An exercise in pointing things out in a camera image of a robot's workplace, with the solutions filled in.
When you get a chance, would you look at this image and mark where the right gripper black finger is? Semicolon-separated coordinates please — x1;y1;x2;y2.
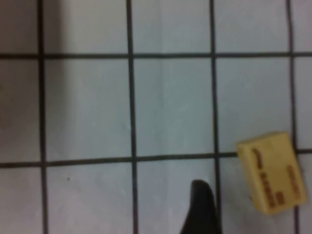
179;179;223;234

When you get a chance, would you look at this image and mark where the yellow printed eraser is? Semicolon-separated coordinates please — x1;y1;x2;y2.
235;131;307;215

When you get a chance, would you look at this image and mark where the blue checked tablecloth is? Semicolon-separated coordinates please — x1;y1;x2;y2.
0;0;312;234

